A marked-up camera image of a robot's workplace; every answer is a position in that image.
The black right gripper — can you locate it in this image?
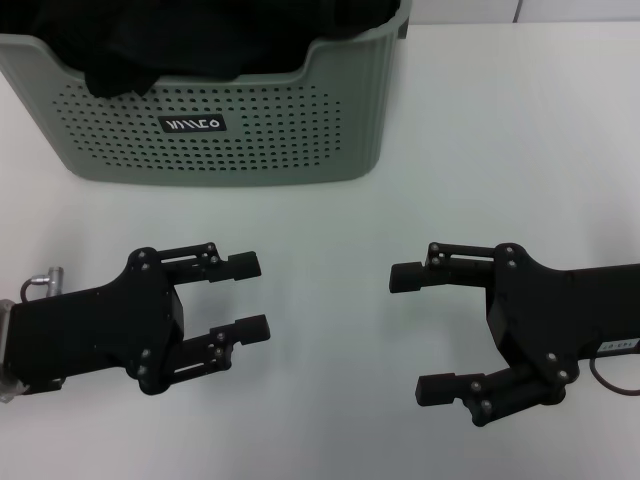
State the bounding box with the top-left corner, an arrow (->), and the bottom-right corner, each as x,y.
388,241 -> 640,414

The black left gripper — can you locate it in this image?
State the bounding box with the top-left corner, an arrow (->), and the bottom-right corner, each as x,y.
8,241 -> 272,397

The green perforated plastic storage box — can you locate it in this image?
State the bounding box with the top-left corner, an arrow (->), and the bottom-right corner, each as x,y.
0,0 -> 414,189

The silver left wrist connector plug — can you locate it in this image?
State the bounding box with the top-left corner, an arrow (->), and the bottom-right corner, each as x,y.
29,266 -> 67,297

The black cloth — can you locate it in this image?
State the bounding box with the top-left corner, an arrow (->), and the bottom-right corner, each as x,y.
0,0 -> 404,99

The thin right wrist cable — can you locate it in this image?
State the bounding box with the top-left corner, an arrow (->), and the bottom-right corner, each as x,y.
586,353 -> 640,394

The thin wrist cable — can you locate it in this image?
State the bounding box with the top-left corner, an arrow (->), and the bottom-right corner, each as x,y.
18,273 -> 41,304
586,353 -> 640,394

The thin left wrist cable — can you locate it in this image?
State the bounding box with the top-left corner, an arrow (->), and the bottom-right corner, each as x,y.
18,273 -> 41,304

